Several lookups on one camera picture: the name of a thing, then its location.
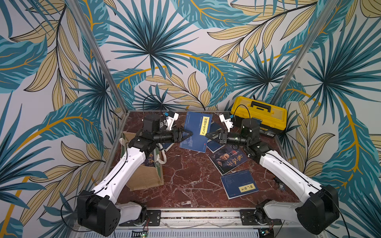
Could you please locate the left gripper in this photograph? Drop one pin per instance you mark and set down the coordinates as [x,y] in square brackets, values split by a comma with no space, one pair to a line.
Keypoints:
[179,138]

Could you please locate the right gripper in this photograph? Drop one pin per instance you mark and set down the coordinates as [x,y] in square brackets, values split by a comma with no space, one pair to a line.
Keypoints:
[222,137]

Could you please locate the blue book stack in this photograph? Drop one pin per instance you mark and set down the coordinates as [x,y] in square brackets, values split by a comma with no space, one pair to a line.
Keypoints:
[215,127]
[214,146]
[199,125]

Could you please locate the dark Guiguzi book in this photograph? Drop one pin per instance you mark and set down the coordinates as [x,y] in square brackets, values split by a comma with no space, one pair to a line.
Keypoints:
[150,160]
[228,158]

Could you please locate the green burlap Christmas bag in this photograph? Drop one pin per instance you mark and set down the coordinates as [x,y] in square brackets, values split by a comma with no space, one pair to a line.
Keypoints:
[147,177]

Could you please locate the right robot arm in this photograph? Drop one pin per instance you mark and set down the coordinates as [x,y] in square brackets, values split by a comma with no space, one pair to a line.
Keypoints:
[318,207]

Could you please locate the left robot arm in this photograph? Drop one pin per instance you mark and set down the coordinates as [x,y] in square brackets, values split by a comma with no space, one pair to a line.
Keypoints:
[97,209]

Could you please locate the blue book top stack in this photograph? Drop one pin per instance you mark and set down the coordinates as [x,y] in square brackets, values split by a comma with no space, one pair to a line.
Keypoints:
[215,127]

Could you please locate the yellow black toolbox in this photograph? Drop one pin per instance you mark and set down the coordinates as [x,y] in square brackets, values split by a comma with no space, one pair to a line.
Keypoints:
[273,119]

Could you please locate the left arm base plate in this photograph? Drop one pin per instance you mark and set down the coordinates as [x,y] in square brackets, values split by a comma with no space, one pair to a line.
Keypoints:
[148,217]

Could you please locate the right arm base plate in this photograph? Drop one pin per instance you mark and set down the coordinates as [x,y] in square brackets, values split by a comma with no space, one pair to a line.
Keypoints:
[251,217]

